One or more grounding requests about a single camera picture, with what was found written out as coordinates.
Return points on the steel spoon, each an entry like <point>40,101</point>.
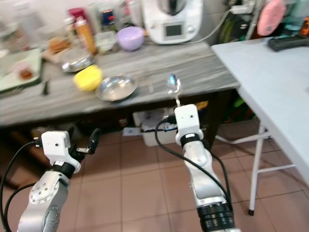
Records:
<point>173,83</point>

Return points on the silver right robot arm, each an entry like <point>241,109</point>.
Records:
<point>205,176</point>

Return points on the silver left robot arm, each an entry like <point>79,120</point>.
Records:
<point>39,195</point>

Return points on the white storage box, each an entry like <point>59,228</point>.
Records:
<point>147,126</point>

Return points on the yellow plastic bowl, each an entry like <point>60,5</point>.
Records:
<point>88,78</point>

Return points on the shallow steel bowl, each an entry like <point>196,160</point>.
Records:
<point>76,62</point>
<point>116,88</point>

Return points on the grey wood grain counter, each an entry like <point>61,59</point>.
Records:
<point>174,63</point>

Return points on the small jar with red paste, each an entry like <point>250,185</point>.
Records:
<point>26,71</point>

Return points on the pale green tray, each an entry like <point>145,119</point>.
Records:
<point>12,77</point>

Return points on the brown bread bun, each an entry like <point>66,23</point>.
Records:
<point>59,45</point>

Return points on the purple plastic bowl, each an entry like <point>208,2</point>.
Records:
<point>130,38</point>

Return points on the clear plastic container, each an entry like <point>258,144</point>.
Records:
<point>106,42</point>

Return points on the orange sauce bottle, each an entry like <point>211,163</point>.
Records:
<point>85,35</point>

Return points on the white kitchen cooking machine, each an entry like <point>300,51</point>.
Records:
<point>172,21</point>

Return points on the white folding table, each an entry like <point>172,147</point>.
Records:
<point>270,92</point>

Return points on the red lidded jar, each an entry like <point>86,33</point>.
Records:
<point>77,14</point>

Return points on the dark blue jar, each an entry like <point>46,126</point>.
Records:
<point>108,18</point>

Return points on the black flat device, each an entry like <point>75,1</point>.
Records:
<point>289,43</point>

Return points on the pink oval object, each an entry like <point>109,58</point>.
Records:
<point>271,18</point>

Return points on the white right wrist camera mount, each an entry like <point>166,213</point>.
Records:
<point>188,120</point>

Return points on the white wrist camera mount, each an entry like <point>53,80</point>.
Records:
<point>54,144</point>
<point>188,120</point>

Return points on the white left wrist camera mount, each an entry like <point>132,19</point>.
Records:
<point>54,144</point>

